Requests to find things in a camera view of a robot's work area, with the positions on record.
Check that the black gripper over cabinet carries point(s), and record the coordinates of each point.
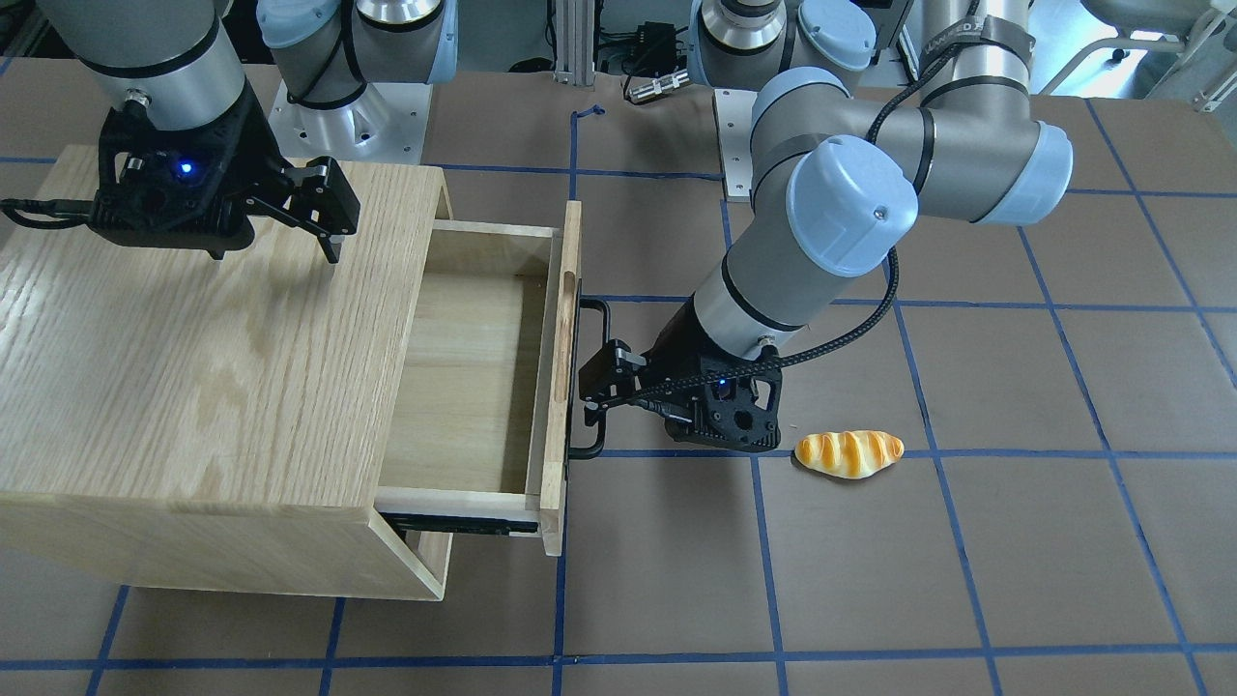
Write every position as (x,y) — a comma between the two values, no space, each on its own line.
(253,155)

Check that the black gripper at drawer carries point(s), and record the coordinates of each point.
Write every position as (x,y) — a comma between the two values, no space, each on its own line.
(679,340)

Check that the silver robot arm over cabinet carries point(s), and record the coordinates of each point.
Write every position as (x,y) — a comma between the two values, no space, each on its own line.
(176,59)

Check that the black drawer handle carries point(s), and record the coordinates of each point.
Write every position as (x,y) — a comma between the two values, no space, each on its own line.
(589,380)

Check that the wooden drawer cabinet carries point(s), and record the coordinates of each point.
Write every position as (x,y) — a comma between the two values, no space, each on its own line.
(176,422)

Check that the silver robot arm near bread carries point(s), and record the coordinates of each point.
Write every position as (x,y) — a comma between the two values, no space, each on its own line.
(837,182)

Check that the yellow toy bread roll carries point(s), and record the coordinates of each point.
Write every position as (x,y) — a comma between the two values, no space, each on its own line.
(851,455)

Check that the wooden drawer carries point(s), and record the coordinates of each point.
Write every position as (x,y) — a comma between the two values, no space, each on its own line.
(481,424)

